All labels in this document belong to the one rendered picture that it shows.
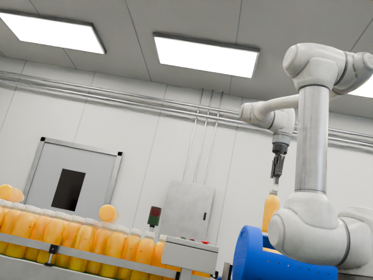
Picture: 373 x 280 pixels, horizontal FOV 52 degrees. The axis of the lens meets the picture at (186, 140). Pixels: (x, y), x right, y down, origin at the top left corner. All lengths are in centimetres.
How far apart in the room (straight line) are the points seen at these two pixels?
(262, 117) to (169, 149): 368
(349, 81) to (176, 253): 88
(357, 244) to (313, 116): 43
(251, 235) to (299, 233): 55
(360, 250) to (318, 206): 18
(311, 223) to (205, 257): 43
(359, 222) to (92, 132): 481
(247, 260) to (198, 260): 30
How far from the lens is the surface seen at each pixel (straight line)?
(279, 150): 191
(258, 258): 170
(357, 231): 132
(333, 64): 144
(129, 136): 560
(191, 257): 145
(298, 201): 125
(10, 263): 165
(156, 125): 558
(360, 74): 149
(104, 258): 159
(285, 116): 195
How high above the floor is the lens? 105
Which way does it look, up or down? 16 degrees up
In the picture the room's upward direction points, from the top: 12 degrees clockwise
